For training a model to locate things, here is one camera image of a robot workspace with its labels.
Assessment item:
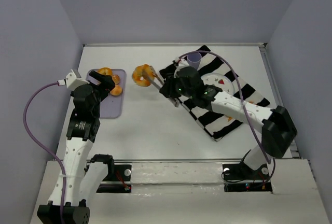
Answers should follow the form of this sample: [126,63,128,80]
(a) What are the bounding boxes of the metal food tongs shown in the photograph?
[142,65,163,92]

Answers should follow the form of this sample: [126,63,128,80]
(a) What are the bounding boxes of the large orange bread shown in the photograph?
[132,64,151,87]

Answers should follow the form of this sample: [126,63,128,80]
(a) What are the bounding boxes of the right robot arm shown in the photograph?
[159,66,297,172]

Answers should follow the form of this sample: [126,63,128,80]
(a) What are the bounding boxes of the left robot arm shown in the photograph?
[37,69,115,223]

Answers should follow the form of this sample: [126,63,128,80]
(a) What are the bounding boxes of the small golden bread roll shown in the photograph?
[110,85,123,96]

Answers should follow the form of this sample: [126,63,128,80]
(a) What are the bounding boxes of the lilac plastic tray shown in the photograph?
[100,69,127,119]

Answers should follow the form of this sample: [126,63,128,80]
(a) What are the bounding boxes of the lilac plastic cup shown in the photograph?
[186,52,202,70]

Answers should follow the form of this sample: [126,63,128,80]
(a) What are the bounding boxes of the watermelon pattern plate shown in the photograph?
[201,73,234,95]

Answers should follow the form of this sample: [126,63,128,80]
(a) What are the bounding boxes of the orange plastic fork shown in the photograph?
[226,101,253,122]

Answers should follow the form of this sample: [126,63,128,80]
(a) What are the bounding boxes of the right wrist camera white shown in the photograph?
[174,58,189,69]

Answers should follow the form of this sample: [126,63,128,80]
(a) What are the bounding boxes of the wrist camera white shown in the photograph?
[174,58,189,69]
[58,69,89,91]

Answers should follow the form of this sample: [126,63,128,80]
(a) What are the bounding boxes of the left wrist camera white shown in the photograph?
[58,69,89,91]

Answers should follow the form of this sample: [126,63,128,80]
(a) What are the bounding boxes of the metal table edge rail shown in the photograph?
[83,43,267,48]

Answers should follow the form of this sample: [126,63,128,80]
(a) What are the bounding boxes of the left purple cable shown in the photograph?
[22,82,65,223]

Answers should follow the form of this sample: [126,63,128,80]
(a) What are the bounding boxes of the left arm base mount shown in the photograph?
[96,164,132,193]

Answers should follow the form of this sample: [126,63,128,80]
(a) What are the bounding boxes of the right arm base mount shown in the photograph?
[221,163,273,192]

